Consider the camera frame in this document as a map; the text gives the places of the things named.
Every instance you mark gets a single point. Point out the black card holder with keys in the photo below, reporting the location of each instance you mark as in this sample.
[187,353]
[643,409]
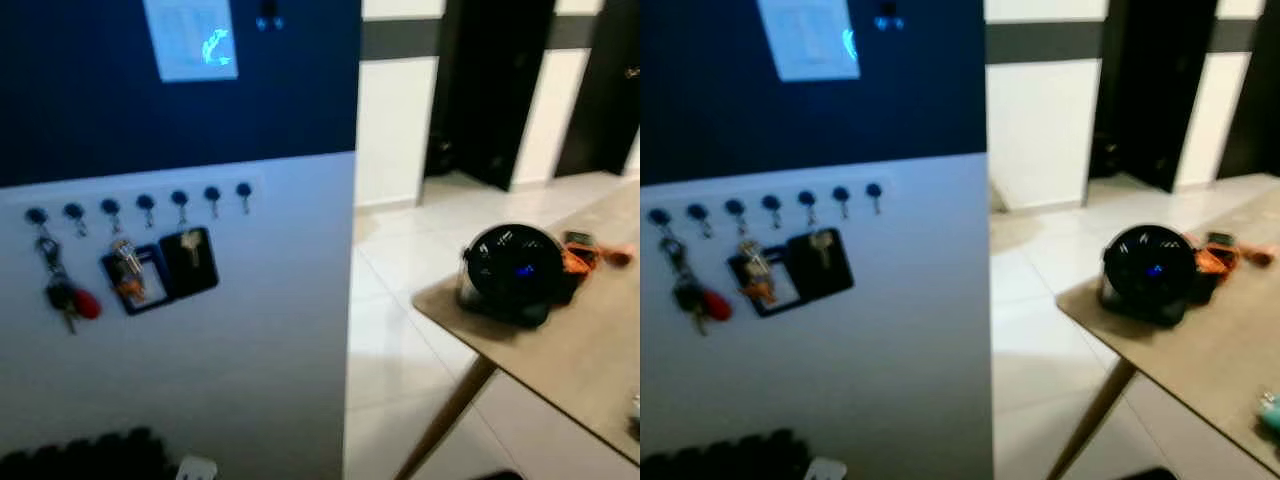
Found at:
[135,285]
[765,288]

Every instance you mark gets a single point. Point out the orange and black device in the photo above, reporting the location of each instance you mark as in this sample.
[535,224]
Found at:
[1212,258]
[578,258]

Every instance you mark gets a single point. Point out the key bunch with red fob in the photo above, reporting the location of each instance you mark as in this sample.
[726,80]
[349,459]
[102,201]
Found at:
[690,297]
[62,296]

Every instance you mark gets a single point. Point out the round black desk fan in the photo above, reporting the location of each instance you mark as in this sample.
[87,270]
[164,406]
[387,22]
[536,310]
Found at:
[510,265]
[1150,265]

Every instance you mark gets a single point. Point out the wooden table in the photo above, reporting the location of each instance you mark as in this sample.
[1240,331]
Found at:
[560,360]
[1180,370]

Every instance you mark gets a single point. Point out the black door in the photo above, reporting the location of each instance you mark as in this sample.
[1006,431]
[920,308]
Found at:
[495,90]
[1255,90]
[605,90]
[1155,90]

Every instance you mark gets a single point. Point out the black pouch with silver key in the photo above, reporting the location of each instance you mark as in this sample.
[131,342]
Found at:
[195,270]
[825,268]

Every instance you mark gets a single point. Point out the black bag on floor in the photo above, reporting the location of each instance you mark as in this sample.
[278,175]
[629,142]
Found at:
[1104,158]
[440,158]

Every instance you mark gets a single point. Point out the black bumpy object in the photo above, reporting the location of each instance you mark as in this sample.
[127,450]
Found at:
[720,462]
[80,460]

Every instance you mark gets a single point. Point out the wooden table leg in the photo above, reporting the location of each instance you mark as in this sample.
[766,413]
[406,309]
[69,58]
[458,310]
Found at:
[450,415]
[1095,420]

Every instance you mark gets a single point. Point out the black robot foot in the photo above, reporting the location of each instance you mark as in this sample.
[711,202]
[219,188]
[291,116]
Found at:
[497,476]
[1148,475]

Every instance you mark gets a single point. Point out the small white object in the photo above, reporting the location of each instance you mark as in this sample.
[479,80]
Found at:
[826,471]
[197,470]

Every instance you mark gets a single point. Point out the black wall key hook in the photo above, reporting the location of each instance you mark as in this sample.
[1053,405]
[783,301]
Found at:
[74,212]
[179,198]
[806,198]
[244,189]
[874,189]
[841,194]
[735,207]
[212,194]
[659,217]
[771,203]
[697,212]
[110,207]
[37,217]
[146,203]

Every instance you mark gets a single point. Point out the white paper sheet on wall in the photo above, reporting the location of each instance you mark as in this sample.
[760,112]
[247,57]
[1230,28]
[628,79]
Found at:
[185,35]
[805,35]

